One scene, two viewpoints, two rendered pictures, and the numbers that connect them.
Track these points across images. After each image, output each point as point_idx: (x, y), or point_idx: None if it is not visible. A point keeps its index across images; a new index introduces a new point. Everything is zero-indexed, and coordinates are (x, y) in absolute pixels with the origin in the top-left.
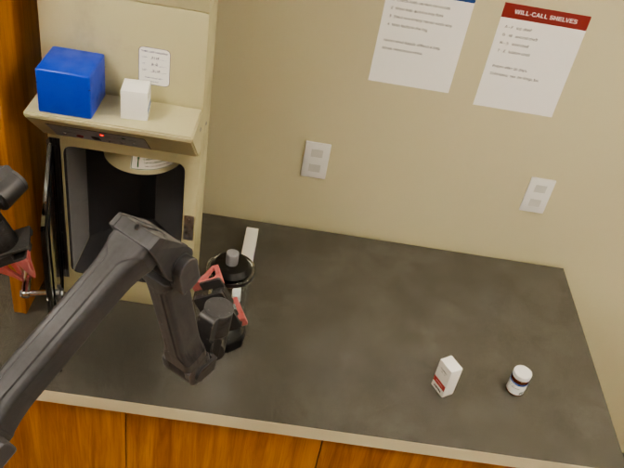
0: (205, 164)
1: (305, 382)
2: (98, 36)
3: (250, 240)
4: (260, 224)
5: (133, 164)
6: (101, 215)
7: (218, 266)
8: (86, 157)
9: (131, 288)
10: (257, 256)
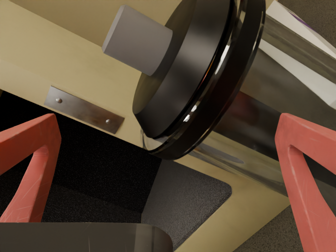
0: (13, 6)
1: None
2: None
3: (278, 18)
4: (280, 0)
5: None
6: (124, 187)
7: (43, 115)
8: (15, 169)
9: (201, 245)
10: (313, 19)
